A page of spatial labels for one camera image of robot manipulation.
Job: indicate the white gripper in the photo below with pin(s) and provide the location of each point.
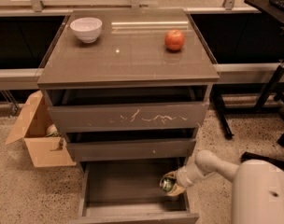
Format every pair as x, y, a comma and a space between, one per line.
182, 174

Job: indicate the white ceramic bowl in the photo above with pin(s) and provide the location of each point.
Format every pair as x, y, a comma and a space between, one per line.
86, 29

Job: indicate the red apple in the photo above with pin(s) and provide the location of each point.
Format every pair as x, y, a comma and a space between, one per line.
174, 40

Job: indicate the top grey drawer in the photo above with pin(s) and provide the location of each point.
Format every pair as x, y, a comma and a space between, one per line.
122, 109

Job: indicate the black office chair base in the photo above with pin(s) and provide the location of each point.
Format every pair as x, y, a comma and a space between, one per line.
246, 156

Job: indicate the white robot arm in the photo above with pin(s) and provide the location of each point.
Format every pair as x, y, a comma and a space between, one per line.
257, 186

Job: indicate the green soda can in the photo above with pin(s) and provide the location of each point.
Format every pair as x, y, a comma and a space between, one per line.
167, 183

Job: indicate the grey drawer cabinet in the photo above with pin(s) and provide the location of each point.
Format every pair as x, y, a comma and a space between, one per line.
130, 53

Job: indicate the grey drawer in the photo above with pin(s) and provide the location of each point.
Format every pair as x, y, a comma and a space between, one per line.
122, 109
128, 192
131, 145

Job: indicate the middle grey drawer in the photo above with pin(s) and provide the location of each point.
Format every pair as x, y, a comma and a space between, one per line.
131, 145

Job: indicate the open cardboard box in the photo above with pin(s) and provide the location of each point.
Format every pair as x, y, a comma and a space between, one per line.
31, 126

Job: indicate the white round object in box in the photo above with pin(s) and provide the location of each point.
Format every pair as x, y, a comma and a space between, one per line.
52, 131

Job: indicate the bottom grey drawer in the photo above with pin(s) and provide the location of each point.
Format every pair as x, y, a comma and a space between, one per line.
128, 192

